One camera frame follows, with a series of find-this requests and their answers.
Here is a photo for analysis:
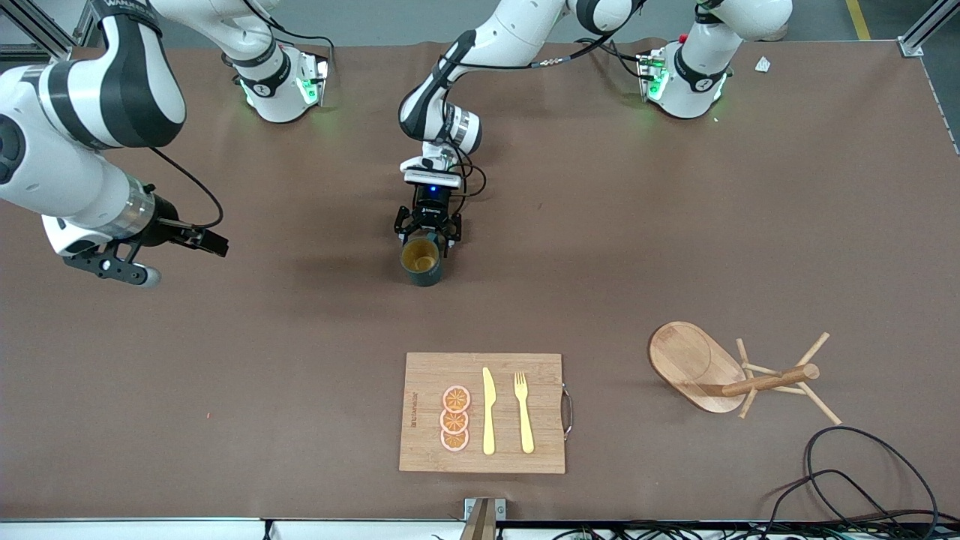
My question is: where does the wooden mug tree stand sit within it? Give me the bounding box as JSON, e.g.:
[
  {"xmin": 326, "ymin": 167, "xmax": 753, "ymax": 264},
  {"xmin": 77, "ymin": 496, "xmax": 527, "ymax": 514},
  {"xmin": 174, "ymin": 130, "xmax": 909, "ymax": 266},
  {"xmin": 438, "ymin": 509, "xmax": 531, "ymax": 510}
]
[{"xmin": 648, "ymin": 321, "xmax": 843, "ymax": 427}]

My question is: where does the dark teal ribbed cup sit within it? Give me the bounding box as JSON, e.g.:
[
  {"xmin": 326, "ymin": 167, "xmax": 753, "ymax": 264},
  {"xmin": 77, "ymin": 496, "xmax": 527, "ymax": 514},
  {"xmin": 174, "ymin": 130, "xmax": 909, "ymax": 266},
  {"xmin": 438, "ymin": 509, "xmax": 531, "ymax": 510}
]
[{"xmin": 400, "ymin": 232, "xmax": 445, "ymax": 288}]

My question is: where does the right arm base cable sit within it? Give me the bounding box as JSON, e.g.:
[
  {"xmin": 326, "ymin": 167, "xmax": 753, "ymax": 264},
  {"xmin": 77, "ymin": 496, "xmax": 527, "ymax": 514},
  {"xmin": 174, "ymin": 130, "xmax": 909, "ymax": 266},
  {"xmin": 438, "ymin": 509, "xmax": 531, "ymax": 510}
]
[{"xmin": 238, "ymin": 0, "xmax": 336, "ymax": 76}]

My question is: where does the long black looped cable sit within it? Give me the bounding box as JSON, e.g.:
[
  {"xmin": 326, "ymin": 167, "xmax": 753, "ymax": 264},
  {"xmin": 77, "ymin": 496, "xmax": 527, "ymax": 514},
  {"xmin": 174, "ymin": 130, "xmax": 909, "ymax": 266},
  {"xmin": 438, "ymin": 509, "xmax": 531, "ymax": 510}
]
[{"xmin": 804, "ymin": 425, "xmax": 940, "ymax": 540}]

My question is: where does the right arm gripper cable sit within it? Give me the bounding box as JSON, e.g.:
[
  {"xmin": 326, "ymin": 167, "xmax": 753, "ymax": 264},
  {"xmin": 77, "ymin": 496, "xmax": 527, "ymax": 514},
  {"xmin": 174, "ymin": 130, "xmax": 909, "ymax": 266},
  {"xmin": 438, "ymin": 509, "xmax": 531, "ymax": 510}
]
[{"xmin": 150, "ymin": 146, "xmax": 224, "ymax": 230}]

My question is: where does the metal table edge bracket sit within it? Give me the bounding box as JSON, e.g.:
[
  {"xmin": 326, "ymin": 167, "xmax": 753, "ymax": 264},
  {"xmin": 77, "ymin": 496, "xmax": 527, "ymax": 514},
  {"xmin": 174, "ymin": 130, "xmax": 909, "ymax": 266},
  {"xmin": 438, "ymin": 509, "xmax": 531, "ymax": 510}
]
[{"xmin": 459, "ymin": 497, "xmax": 507, "ymax": 540}]

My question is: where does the bamboo cutting board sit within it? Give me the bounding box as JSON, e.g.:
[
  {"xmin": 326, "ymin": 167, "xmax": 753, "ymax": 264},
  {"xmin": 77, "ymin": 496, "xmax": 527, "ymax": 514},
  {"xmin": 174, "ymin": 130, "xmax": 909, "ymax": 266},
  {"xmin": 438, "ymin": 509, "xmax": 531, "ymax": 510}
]
[{"xmin": 398, "ymin": 352, "xmax": 567, "ymax": 475}]

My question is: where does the thin black looped cable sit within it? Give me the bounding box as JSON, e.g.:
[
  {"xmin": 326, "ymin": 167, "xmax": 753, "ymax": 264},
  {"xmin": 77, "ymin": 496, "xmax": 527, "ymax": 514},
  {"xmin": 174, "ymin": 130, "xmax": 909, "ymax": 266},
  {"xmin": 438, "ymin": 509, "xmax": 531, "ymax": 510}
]
[{"xmin": 765, "ymin": 469, "xmax": 901, "ymax": 540}]

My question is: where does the aluminium frame profile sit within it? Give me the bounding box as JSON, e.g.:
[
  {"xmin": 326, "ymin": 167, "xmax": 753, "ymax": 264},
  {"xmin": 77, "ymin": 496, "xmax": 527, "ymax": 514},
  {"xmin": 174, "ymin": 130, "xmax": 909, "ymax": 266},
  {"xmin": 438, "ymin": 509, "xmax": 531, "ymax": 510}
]
[
  {"xmin": 898, "ymin": 0, "xmax": 960, "ymax": 59},
  {"xmin": 0, "ymin": 0, "xmax": 98, "ymax": 61}
]

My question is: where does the yellow plastic fork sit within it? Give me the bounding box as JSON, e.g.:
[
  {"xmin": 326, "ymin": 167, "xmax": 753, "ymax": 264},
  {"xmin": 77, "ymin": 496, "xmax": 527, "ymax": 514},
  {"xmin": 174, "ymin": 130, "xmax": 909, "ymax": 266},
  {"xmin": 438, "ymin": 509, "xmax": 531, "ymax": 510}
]
[{"xmin": 514, "ymin": 371, "xmax": 536, "ymax": 455}]

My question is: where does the yellow plastic knife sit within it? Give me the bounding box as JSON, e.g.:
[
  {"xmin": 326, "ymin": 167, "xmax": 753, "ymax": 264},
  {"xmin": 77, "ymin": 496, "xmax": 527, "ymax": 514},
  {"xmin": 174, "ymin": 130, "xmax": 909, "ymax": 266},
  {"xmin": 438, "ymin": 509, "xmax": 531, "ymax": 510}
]
[{"xmin": 482, "ymin": 367, "xmax": 497, "ymax": 456}]

